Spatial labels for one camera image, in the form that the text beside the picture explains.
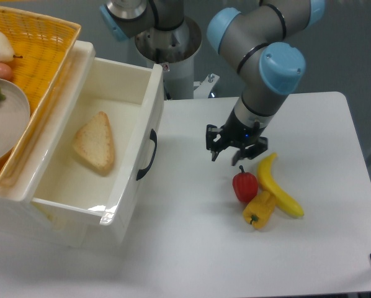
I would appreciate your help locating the grey plate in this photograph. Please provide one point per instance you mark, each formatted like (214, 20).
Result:
(14, 116)

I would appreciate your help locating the red bell pepper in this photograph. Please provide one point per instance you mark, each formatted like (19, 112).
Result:
(245, 185)

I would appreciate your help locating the yellow banana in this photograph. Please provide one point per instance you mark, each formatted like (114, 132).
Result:
(284, 201)

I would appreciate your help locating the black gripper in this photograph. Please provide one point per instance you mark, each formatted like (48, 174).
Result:
(247, 138)

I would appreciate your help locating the triangular bread slice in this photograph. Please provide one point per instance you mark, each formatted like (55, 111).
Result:
(94, 143)

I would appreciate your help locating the white metal bracket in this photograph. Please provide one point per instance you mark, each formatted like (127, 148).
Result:
(206, 88)

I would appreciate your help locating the yellow bell pepper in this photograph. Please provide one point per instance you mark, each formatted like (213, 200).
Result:
(259, 210)

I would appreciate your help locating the yellow woven basket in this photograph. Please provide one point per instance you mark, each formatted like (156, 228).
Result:
(44, 43)

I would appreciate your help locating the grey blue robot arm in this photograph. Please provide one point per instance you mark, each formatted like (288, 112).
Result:
(253, 44)

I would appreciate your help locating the white drawer cabinet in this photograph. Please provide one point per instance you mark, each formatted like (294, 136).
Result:
(20, 212)

